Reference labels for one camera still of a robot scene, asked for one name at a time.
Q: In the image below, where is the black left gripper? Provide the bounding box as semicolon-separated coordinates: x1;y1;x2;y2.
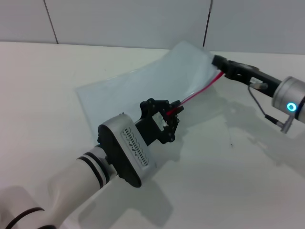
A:
134;97;185;146

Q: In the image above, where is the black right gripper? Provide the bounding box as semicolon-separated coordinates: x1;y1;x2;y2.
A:
212;55;282;98

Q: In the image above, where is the clear document bag red zipper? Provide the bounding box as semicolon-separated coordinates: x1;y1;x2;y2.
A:
75;40;226;144

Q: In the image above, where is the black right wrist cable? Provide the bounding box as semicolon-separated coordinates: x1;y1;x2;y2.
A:
247;83;290;126

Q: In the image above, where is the grey black wrist camera box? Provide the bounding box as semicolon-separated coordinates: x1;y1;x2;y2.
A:
97;114;157;189

